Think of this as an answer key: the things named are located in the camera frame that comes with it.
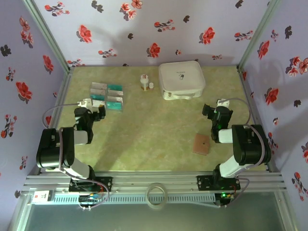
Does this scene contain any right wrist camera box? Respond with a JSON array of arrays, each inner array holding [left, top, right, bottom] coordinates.
[[216, 98, 231, 109]]

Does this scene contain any grey left arm cable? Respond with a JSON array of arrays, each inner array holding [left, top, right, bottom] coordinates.
[[42, 103, 110, 210]]

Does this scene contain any aluminium frame post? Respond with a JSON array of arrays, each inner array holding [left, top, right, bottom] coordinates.
[[22, 0, 74, 73], [237, 0, 282, 72]]

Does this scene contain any grey slotted cable duct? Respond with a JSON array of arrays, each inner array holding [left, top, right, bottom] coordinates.
[[51, 193, 217, 205]]

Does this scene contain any grey right arm cable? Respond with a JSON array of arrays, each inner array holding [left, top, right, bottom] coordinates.
[[218, 97, 267, 209]]

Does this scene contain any white power adapter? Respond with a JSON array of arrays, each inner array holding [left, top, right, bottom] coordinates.
[[32, 190, 51, 203]]

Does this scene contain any controller box with green light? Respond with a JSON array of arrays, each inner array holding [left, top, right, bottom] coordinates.
[[216, 192, 235, 208]]

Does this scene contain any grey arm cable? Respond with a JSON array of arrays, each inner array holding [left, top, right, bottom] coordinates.
[[42, 103, 110, 210], [218, 97, 267, 209]]

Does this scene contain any pink leather card holder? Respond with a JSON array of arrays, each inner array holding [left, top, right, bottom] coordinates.
[[192, 133, 210, 156]]

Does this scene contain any aluminium front rail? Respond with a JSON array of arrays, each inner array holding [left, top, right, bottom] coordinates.
[[23, 171, 287, 196]]

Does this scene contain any aluminium side rail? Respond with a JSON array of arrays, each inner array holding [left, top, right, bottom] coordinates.
[[237, 68, 281, 173], [38, 68, 74, 174]]

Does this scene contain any amber bottle with white cap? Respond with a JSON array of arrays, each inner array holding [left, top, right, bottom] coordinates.
[[140, 74, 150, 92]]

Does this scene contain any clear tape ring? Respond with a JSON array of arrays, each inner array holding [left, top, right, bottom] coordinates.
[[146, 183, 168, 210]]

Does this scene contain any small circuit board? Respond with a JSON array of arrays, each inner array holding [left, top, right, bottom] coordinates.
[[78, 193, 102, 203]]

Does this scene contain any white zip pouch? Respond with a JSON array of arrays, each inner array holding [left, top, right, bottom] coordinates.
[[158, 60, 206, 101]]

